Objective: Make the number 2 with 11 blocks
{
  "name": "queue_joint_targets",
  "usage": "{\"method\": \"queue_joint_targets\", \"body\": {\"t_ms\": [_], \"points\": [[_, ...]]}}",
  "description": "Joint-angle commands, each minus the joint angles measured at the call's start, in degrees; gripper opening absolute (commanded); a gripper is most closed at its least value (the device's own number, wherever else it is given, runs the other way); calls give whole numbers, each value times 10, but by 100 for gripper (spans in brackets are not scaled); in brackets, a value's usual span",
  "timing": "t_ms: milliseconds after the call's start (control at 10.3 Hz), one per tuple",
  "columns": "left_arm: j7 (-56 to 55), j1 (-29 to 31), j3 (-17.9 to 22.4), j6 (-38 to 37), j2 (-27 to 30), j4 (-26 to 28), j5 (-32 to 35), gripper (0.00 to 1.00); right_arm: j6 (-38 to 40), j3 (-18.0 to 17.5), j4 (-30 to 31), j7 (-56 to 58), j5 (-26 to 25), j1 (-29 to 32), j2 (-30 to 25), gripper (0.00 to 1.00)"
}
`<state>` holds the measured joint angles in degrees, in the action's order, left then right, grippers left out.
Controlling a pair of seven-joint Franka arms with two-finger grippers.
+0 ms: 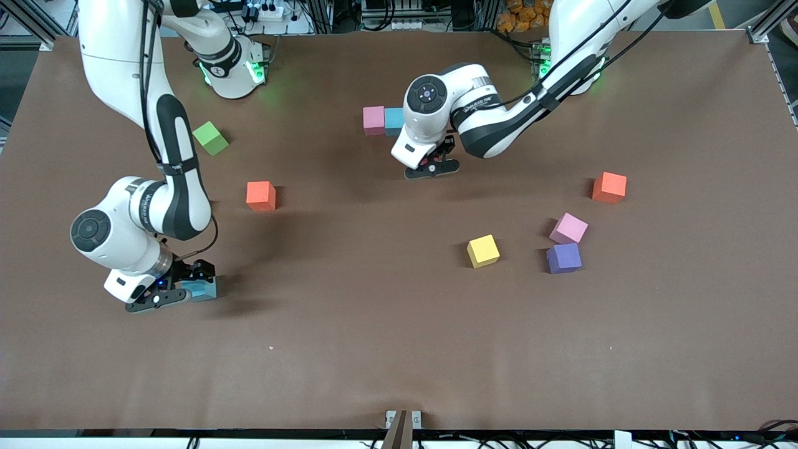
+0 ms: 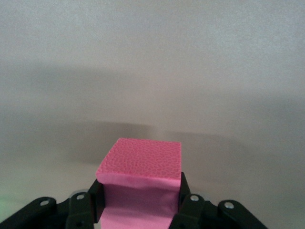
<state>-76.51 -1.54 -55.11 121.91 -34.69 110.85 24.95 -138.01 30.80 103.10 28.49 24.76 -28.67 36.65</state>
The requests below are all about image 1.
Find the yellow foam block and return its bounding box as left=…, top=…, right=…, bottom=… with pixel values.
left=466, top=234, right=501, bottom=269

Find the orange foam block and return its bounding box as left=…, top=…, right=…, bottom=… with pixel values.
left=246, top=181, right=277, bottom=212
left=592, top=171, right=628, bottom=205

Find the purple foam block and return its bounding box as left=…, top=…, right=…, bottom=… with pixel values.
left=546, top=243, right=583, bottom=274

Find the brown paper table cover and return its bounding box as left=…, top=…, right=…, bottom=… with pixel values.
left=0, top=28, right=798, bottom=431

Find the green foam block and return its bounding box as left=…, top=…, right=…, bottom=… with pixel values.
left=192, top=120, right=230, bottom=157

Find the orange snack bag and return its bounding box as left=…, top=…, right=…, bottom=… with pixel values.
left=497, top=0, right=552, bottom=33

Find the white power strip with plugs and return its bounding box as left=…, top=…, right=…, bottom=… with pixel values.
left=240, top=3, right=287, bottom=22

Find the metal mount bracket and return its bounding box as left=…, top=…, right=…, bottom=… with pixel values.
left=380, top=410, right=423, bottom=449

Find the aluminium frame profile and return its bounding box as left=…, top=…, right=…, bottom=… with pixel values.
left=0, top=0, right=94, bottom=52
left=745, top=0, right=798, bottom=44

